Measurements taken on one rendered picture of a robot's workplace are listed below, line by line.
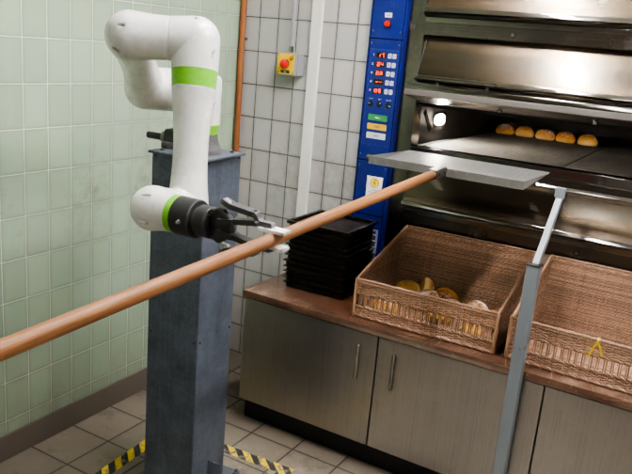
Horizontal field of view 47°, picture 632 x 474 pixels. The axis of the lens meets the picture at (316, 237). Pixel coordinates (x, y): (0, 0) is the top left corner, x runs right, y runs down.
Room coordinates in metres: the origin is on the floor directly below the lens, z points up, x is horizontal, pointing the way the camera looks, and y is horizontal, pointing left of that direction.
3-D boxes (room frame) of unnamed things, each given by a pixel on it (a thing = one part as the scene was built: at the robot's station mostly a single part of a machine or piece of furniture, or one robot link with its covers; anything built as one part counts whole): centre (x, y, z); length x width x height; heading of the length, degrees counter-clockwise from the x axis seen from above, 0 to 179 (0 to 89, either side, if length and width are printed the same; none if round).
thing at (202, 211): (1.60, 0.23, 1.15); 0.09 x 0.07 x 0.08; 61
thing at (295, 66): (3.29, 0.18, 1.46); 0.10 x 0.07 x 0.10; 61
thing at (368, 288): (2.65, -0.51, 0.72); 0.56 x 0.49 x 0.28; 62
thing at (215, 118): (2.27, 0.41, 1.36); 0.16 x 0.13 x 0.19; 98
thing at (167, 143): (2.30, 0.45, 1.23); 0.26 x 0.15 x 0.06; 65
